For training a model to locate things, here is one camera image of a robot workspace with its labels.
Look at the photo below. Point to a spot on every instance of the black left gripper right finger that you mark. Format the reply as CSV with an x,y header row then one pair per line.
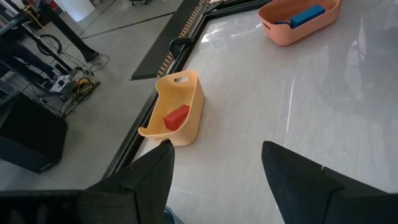
x,y
295,186

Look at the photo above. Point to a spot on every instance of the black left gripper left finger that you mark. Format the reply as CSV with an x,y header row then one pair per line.
x,y
149,180

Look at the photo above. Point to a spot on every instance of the red foam block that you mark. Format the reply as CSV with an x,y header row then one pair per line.
x,y
176,118

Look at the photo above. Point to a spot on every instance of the blue foam block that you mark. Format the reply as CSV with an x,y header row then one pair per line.
x,y
306,15

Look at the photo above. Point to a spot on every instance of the dark teal plastic bin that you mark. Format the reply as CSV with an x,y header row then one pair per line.
x,y
172,217

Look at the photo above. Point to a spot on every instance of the yellow plastic bin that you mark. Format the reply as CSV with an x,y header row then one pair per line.
x,y
186,93

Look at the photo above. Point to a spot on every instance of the black computer tower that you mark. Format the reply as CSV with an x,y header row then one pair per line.
x,y
31,133

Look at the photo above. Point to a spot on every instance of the black floor mat striped edge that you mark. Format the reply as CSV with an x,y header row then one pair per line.
x,y
155,53

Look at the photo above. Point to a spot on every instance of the white power box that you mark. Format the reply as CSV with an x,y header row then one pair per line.
x,y
60,84

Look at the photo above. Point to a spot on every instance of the orange plastic bin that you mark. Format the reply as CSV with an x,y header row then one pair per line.
x,y
286,34

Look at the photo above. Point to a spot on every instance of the dark stand leg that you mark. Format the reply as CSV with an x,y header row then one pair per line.
x,y
68,34

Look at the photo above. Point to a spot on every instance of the black aluminium table frame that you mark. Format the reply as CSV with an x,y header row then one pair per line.
x,y
124,158

